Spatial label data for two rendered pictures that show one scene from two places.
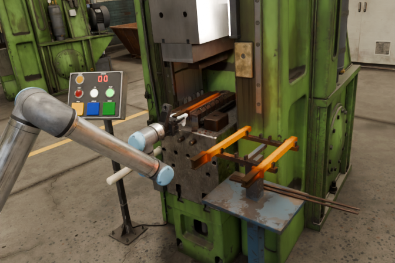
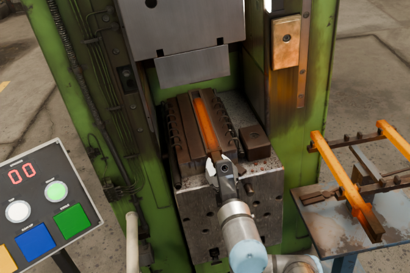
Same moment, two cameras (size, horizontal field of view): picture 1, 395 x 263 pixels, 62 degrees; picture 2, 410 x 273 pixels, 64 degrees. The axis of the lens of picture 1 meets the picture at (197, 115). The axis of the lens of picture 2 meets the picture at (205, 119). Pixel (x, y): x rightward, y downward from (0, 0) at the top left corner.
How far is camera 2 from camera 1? 127 cm
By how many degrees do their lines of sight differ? 40
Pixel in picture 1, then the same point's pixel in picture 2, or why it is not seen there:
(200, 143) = (258, 184)
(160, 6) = not seen: outside the picture
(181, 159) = not seen: hidden behind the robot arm
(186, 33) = (217, 27)
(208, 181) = (268, 220)
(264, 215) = (401, 226)
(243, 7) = not seen: outside the picture
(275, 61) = (329, 33)
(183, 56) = (208, 70)
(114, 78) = (50, 160)
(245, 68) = (290, 54)
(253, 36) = (299, 3)
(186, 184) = not seen: hidden behind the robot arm
